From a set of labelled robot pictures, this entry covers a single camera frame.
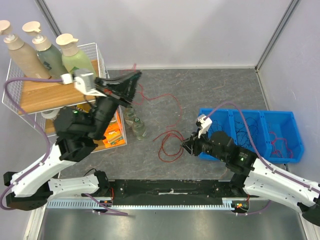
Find beige pump bottle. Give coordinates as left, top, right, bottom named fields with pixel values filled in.
left=0, top=20, right=51, bottom=79

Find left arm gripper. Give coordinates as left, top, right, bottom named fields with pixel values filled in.
left=88, top=71, right=145, bottom=140

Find purple cable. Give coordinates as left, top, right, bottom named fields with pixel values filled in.
left=206, top=101, right=320, bottom=216
left=0, top=77, right=129, bottom=216

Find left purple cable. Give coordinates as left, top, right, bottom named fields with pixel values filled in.
left=0, top=77, right=129, bottom=216

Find orange snack box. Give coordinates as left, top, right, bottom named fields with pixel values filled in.
left=102, top=110, right=126, bottom=149

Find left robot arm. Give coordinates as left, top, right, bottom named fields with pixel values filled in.
left=0, top=69, right=142, bottom=211

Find white round cup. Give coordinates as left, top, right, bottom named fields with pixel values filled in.
left=41, top=109, right=60, bottom=121

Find green glass bottle rear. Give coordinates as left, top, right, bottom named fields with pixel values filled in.
left=123, top=106, right=136, bottom=127

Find red wire bundle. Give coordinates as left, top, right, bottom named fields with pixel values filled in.
left=119, top=62, right=187, bottom=164

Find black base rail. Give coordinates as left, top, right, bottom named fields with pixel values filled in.
left=81, top=178, right=253, bottom=206

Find light green pump bottle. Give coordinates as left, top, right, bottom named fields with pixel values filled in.
left=56, top=33, right=97, bottom=77

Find blue plastic bin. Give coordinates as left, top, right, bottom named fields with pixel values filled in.
left=197, top=107, right=305, bottom=164

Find dark green pump bottle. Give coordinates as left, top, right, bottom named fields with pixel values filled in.
left=22, top=21, right=68, bottom=79

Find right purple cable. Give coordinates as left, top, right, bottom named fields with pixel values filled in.
left=206, top=101, right=320, bottom=216

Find thin black wire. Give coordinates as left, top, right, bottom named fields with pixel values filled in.
left=209, top=116, right=263, bottom=151

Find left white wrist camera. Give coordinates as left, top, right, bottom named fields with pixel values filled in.
left=61, top=68, right=106, bottom=97

